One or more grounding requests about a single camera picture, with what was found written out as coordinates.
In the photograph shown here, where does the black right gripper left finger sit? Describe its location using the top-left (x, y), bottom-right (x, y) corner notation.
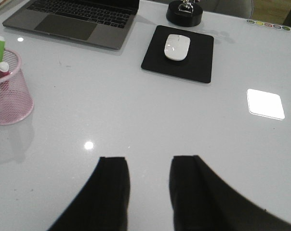
top-left (49, 157), bottom-right (130, 231)

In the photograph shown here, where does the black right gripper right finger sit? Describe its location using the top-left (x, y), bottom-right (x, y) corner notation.
top-left (169, 155), bottom-right (291, 231)

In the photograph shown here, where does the pink highlighter pen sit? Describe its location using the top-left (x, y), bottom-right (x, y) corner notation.
top-left (0, 61), bottom-right (10, 90)

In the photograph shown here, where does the pink mesh pen holder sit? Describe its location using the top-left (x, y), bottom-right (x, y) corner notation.
top-left (0, 49), bottom-right (34, 125)

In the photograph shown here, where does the black mouse pad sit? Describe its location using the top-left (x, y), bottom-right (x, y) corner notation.
top-left (141, 25), bottom-right (214, 83)

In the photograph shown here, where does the white computer mouse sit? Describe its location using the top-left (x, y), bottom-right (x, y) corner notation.
top-left (164, 34), bottom-right (191, 61)

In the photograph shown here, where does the grey laptop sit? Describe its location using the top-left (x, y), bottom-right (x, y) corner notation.
top-left (2, 0), bottom-right (139, 50)

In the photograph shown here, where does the coloured sticker strip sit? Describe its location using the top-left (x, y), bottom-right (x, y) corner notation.
top-left (246, 19), bottom-right (291, 32)

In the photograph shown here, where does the ferris wheel desk ornament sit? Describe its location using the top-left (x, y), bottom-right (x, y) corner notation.
top-left (166, 0), bottom-right (203, 27)

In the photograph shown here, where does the grey right chair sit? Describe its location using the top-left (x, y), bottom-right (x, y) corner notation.
top-left (198, 0), bottom-right (253, 18)

